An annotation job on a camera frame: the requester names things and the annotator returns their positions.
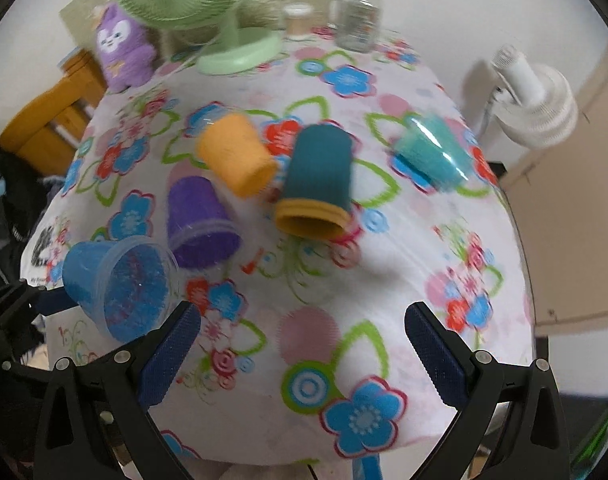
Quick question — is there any blue plastic cup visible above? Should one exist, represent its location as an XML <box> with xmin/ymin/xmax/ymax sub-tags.
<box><xmin>62</xmin><ymin>236</ymin><xmax>179</xmax><ymax>344</ymax></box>

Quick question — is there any purple plastic cup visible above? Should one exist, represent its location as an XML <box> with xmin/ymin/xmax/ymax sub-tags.
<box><xmin>167</xmin><ymin>176</ymin><xmax>241</xmax><ymax>270</ymax></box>

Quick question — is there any light teal plastic cup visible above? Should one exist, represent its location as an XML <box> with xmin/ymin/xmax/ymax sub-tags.
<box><xmin>393</xmin><ymin>113</ymin><xmax>473</xmax><ymax>191</ymax></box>

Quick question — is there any dark teal yellow-rimmed cup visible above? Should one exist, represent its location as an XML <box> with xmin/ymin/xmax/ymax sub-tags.
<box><xmin>275</xmin><ymin>124</ymin><xmax>353</xmax><ymax>240</ymax></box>

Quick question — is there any orange plastic cup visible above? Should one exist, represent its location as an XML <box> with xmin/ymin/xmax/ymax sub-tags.
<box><xmin>185</xmin><ymin>102</ymin><xmax>279</xmax><ymax>198</ymax></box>

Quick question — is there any wooden chair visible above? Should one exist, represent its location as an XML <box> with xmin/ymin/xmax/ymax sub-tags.
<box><xmin>0</xmin><ymin>48</ymin><xmax>107</xmax><ymax>176</ymax></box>

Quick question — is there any floral white tablecloth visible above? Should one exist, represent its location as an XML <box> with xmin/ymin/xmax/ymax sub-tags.
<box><xmin>20</xmin><ymin>29</ymin><xmax>533</xmax><ymax>466</ymax></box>

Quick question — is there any white floor fan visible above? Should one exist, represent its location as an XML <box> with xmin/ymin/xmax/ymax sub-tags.
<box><xmin>490</xmin><ymin>44</ymin><xmax>578</xmax><ymax>150</ymax></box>

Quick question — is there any purple plush toy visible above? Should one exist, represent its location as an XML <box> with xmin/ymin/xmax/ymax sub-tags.
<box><xmin>95</xmin><ymin>2</ymin><xmax>157</xmax><ymax>93</ymax></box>

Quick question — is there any green desk fan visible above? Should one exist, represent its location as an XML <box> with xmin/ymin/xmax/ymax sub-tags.
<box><xmin>117</xmin><ymin>0</ymin><xmax>282</xmax><ymax>76</ymax></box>

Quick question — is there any glass jar green lid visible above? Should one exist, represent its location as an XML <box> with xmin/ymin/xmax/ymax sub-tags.
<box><xmin>334</xmin><ymin>0</ymin><xmax>383</xmax><ymax>53</ymax></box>

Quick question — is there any cotton swab container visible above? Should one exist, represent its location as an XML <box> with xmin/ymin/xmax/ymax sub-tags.
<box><xmin>282</xmin><ymin>2</ymin><xmax>313</xmax><ymax>41</ymax></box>

